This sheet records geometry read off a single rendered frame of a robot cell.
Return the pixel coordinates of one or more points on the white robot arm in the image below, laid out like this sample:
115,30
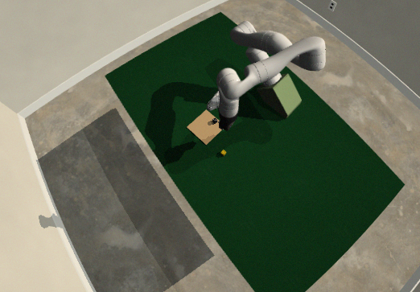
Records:
309,52

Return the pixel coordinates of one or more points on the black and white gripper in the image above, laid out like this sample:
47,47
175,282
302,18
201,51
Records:
227,118

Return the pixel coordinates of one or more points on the cream square mat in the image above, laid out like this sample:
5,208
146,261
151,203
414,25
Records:
203,127

